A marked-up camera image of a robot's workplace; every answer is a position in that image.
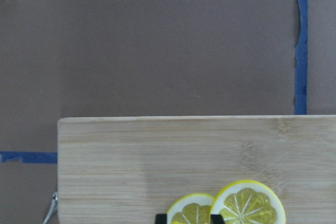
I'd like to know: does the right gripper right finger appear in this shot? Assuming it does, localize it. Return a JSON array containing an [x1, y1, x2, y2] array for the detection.
[[211, 214, 223, 224]]

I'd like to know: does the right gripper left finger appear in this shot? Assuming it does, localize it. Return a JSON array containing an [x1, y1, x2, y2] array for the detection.
[[155, 214, 167, 224]]

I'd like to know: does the yellow lemon slice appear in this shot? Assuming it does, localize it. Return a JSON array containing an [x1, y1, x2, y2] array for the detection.
[[167, 193, 215, 223], [210, 180, 287, 223]]

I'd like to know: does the wooden cutting board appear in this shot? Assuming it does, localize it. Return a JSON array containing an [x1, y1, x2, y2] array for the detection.
[[58, 115, 335, 223]]

